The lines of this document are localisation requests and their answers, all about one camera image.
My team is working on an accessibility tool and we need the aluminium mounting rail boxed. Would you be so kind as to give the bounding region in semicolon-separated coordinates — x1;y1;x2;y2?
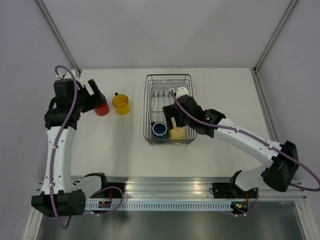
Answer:
37;176;308;201

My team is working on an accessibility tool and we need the pale yellow mug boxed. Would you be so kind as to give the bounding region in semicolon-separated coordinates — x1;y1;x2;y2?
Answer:
169;120;187;140

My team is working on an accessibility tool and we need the clear glass left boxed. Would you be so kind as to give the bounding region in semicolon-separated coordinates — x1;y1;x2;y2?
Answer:
153;80;163;92

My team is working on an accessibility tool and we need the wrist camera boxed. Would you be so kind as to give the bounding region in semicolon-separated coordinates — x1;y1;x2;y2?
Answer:
55;69;83;89
169;86;189;99

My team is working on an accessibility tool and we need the red mug black handle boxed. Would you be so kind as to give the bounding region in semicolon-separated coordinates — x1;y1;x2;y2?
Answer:
93;102;110;117

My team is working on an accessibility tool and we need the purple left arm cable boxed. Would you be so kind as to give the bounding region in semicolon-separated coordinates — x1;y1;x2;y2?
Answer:
49;65;78;230

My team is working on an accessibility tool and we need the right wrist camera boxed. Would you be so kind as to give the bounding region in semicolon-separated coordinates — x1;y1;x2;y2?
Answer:
169;86;189;99

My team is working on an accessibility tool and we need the yellow mug black handle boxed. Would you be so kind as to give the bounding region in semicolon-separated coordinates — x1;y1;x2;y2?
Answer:
112;92;130;115

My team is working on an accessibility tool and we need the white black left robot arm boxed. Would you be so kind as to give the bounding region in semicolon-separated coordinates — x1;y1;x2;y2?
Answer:
31;78;109;218

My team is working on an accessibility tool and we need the aluminium frame post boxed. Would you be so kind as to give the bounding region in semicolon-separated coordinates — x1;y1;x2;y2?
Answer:
33;0;82;77
252;0;301;75

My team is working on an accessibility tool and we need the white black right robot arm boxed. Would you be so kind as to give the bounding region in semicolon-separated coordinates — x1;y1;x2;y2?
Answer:
162;95;298;198

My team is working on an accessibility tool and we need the blue mug black handle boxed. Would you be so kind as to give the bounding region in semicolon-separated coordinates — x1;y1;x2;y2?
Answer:
151;121;169;140

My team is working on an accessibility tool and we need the clear glass right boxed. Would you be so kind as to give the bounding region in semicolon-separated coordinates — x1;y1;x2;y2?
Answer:
176;79;186;89

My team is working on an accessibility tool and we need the black wire dish rack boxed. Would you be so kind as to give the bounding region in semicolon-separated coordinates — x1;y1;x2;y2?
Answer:
143;73;197;145

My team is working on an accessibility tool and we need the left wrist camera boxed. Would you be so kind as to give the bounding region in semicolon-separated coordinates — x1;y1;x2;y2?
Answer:
55;69;83;89

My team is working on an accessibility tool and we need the left aluminium frame post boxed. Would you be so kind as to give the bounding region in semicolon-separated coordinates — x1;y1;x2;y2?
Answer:
33;0;82;77

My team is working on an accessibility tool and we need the white slotted cable duct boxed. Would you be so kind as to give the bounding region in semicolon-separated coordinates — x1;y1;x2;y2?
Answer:
85;200;232;212

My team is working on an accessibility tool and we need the right aluminium frame post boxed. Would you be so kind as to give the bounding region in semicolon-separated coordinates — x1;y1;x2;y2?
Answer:
252;0;301;75

